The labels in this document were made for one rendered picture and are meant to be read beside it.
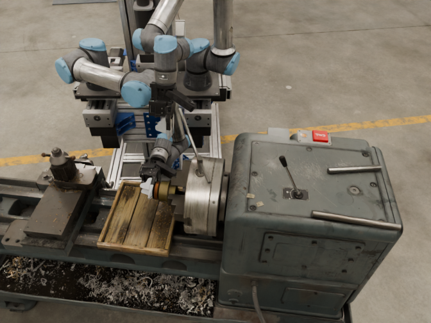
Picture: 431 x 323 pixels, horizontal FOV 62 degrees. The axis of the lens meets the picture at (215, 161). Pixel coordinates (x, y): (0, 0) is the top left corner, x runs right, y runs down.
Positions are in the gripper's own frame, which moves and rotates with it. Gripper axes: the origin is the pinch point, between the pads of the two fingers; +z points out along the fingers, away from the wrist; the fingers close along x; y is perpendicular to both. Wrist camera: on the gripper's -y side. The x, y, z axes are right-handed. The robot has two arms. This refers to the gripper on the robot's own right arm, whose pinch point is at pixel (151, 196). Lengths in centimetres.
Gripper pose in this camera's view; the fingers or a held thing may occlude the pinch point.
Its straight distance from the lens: 149.1
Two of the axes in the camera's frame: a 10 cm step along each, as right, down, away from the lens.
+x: 0.2, -6.9, -7.2
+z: -1.2, 7.1, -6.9
